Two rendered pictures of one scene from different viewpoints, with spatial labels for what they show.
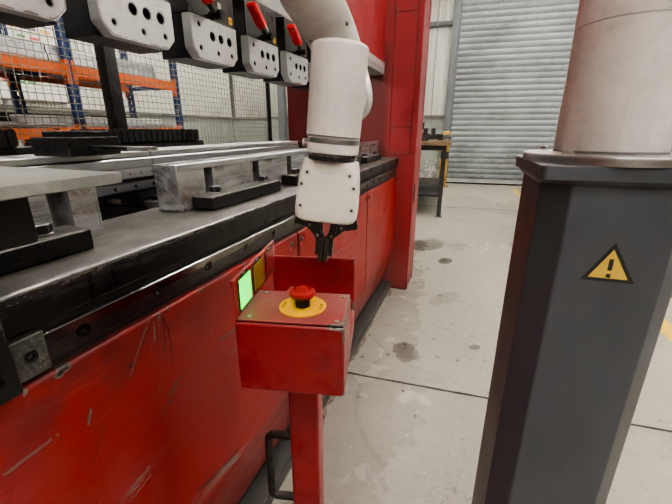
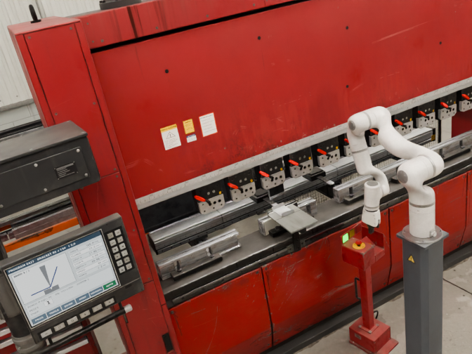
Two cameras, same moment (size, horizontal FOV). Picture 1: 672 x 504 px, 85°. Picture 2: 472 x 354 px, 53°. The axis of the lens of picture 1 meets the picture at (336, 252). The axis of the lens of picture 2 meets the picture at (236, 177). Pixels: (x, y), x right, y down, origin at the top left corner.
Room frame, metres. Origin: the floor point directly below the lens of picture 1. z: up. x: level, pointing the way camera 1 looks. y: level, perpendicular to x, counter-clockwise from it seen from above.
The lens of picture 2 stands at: (-1.49, -1.21, 2.40)
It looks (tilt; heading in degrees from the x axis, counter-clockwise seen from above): 24 degrees down; 48
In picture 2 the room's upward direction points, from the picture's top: 11 degrees counter-clockwise
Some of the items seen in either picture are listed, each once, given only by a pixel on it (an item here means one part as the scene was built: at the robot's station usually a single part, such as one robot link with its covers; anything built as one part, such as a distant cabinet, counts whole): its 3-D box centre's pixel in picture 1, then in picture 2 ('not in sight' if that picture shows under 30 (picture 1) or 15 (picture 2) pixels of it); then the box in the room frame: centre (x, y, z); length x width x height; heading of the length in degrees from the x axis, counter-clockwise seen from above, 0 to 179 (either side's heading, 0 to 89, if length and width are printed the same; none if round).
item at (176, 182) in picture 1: (321, 159); (431, 154); (1.55, 0.06, 0.92); 1.67 x 0.06 x 0.10; 160
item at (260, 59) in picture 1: (249, 40); (375, 130); (1.09, 0.23, 1.26); 0.15 x 0.09 x 0.17; 160
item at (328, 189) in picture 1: (329, 186); (371, 214); (0.60, 0.01, 0.95); 0.10 x 0.07 x 0.11; 83
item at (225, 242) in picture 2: not in sight; (199, 253); (-0.16, 0.68, 0.92); 0.50 x 0.06 x 0.10; 160
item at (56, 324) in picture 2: not in sight; (75, 273); (-0.95, 0.40, 1.42); 0.45 x 0.12 x 0.36; 165
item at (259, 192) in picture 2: not in sight; (266, 198); (0.41, 0.64, 1.01); 0.26 x 0.12 x 0.05; 70
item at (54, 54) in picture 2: not in sight; (109, 235); (-0.50, 0.99, 1.15); 0.85 x 0.25 x 2.30; 70
